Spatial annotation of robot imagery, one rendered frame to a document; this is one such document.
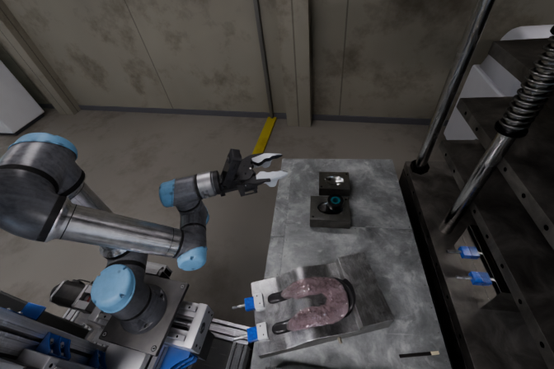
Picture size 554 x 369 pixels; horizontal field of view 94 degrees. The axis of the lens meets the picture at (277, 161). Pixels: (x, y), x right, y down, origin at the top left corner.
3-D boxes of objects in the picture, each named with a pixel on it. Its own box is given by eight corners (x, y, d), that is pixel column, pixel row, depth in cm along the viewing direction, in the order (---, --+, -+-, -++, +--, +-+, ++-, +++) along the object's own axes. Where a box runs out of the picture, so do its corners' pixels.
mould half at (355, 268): (260, 358, 96) (255, 352, 88) (252, 287, 115) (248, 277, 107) (388, 327, 99) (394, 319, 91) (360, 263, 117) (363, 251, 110)
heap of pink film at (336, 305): (288, 337, 95) (286, 331, 90) (279, 287, 108) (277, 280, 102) (355, 320, 96) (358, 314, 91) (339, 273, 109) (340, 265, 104)
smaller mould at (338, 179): (318, 195, 148) (318, 188, 143) (319, 178, 157) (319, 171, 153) (349, 196, 145) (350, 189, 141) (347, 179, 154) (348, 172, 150)
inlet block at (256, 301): (233, 316, 104) (230, 312, 101) (232, 303, 108) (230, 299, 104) (265, 309, 105) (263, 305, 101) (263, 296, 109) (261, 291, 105)
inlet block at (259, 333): (235, 348, 97) (232, 345, 93) (234, 333, 100) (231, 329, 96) (269, 340, 97) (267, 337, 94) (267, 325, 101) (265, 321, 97)
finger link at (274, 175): (288, 181, 78) (258, 181, 79) (288, 170, 73) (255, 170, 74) (288, 190, 76) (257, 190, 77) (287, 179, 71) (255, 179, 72)
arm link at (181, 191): (170, 194, 80) (158, 176, 74) (204, 186, 81) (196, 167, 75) (167, 215, 74) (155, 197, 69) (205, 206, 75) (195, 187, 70)
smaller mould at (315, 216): (309, 226, 133) (309, 219, 129) (310, 203, 144) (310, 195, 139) (349, 228, 130) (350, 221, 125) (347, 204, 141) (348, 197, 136)
